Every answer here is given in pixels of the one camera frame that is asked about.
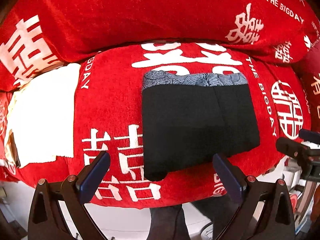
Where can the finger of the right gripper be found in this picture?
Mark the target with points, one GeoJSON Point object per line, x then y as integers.
{"type": "Point", "coordinates": [310, 136]}
{"type": "Point", "coordinates": [292, 149]}

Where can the white bed sheet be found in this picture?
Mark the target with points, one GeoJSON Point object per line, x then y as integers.
{"type": "Point", "coordinates": [41, 118]}

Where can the person's grey trouser legs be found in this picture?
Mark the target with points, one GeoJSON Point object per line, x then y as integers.
{"type": "Point", "coordinates": [186, 221]}

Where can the red folded quilt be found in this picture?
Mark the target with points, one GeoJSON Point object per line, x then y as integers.
{"type": "Point", "coordinates": [38, 35]}

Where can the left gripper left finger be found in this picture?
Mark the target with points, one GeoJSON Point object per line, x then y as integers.
{"type": "Point", "coordinates": [46, 220]}

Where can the black pants with grey stripe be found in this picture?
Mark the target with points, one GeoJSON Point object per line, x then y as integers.
{"type": "Point", "coordinates": [187, 119]}

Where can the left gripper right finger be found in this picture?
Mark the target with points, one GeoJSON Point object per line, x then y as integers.
{"type": "Point", "coordinates": [276, 219]}

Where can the red embroidered pillow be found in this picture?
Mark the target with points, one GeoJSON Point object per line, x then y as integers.
{"type": "Point", "coordinates": [6, 173]}

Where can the white slipper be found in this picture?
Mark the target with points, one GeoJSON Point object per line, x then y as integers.
{"type": "Point", "coordinates": [206, 232]}

